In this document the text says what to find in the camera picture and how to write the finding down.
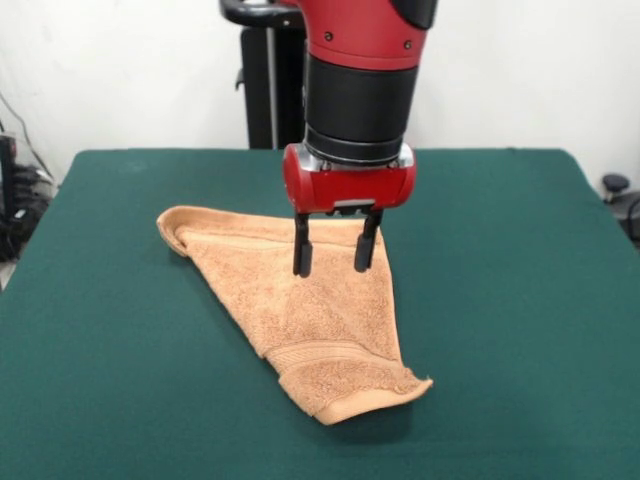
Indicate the tan terry towel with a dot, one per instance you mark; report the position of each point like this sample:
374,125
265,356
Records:
325,330

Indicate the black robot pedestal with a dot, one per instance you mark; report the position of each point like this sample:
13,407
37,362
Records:
260,85

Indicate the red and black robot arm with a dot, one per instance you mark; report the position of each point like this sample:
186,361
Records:
360,100

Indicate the dark green table cloth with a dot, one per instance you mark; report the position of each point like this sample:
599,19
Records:
125,325

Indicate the black equipment pile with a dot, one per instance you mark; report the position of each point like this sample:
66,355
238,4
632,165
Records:
20,200

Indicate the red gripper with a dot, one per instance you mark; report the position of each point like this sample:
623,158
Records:
350,187

